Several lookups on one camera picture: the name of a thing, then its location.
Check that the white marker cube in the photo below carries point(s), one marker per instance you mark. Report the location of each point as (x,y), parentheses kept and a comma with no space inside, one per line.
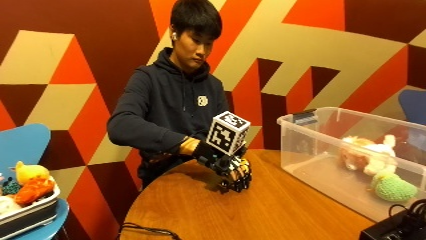
(227,133)

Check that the black bin latch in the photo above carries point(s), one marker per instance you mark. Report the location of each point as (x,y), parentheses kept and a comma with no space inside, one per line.
(306,117)

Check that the clear plastic storage bin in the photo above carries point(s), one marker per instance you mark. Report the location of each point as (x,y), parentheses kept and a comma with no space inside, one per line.
(351,160)

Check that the the person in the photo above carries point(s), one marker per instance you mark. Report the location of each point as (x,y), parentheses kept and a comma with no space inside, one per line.
(165,100)

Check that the orange and white plush toy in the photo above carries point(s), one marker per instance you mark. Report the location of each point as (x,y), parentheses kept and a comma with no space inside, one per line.
(368,155)

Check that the green crochet plush toy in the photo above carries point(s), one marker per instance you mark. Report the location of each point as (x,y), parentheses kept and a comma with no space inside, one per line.
(394,188)

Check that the black electronic device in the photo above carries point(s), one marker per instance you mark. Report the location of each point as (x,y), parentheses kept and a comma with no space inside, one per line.
(395,225)

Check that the white earbud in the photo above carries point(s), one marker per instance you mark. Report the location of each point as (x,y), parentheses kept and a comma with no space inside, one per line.
(174,36)

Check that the blue chair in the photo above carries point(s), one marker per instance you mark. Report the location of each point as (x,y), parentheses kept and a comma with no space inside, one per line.
(413,106)
(27,150)

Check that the yellow plush toy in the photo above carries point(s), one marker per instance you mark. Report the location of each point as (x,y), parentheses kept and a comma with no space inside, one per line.
(30,171)

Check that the white tray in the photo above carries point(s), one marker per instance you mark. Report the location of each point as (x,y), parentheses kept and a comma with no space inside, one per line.
(29,213)

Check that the dark teal plush toy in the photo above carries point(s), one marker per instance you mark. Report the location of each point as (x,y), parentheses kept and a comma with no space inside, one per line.
(10,187)

